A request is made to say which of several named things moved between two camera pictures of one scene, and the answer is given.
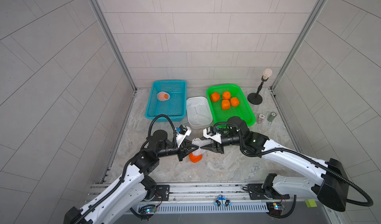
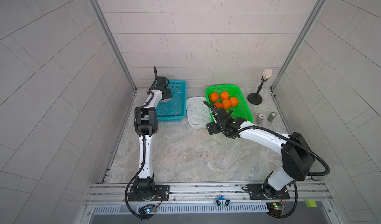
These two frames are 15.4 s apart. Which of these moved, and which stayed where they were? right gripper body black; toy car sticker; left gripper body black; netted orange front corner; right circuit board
Moved: right gripper body black; left gripper body black
Stayed: toy car sticker; right circuit board; netted orange front corner
